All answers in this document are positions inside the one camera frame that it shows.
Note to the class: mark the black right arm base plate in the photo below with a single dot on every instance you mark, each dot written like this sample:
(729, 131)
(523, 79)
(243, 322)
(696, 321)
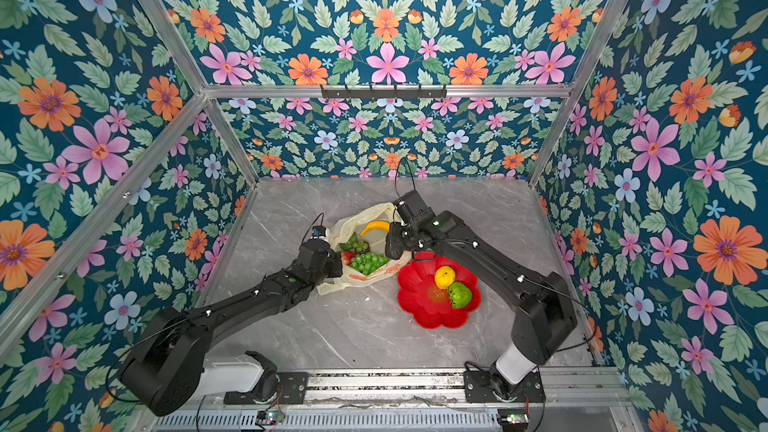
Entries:
(484, 386)

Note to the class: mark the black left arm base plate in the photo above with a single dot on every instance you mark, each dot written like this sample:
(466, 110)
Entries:
(284, 388)

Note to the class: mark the red fake strawberry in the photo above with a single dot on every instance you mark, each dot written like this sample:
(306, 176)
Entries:
(347, 257)

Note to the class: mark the black hook rail on wall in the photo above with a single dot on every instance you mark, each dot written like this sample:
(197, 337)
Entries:
(370, 92)

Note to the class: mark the green fake grape bunch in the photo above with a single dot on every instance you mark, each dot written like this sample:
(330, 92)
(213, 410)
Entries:
(368, 263)

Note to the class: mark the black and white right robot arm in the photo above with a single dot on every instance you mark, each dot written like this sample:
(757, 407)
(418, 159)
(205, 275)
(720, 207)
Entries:
(544, 310)

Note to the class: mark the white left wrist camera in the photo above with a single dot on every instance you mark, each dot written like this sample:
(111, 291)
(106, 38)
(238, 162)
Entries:
(319, 232)

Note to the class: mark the right small circuit board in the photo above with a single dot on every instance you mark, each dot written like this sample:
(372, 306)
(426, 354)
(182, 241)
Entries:
(513, 421)

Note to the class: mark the green fake lime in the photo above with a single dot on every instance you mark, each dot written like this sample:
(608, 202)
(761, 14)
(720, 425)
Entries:
(355, 244)

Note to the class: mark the aluminium front frame rail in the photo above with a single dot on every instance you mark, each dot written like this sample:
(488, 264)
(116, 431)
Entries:
(563, 386)

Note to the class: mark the yellow fake lemon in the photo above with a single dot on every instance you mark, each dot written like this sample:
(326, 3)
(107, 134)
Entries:
(445, 277)

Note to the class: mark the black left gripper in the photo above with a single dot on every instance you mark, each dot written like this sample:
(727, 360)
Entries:
(335, 257)

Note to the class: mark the green fake bell pepper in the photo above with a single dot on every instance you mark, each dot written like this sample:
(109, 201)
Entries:
(460, 296)

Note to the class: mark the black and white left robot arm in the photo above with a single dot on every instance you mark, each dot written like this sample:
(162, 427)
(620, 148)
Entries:
(167, 366)

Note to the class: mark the yellow fake banana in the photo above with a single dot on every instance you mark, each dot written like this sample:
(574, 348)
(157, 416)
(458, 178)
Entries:
(376, 226)

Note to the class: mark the red flower-shaped plate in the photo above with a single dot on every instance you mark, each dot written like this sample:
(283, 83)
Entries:
(428, 305)

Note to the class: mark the dark fake avocado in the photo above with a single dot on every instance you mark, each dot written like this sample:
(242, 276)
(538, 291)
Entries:
(394, 247)

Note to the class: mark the small green circuit board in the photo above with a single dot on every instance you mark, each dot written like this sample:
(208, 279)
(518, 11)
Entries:
(269, 418)

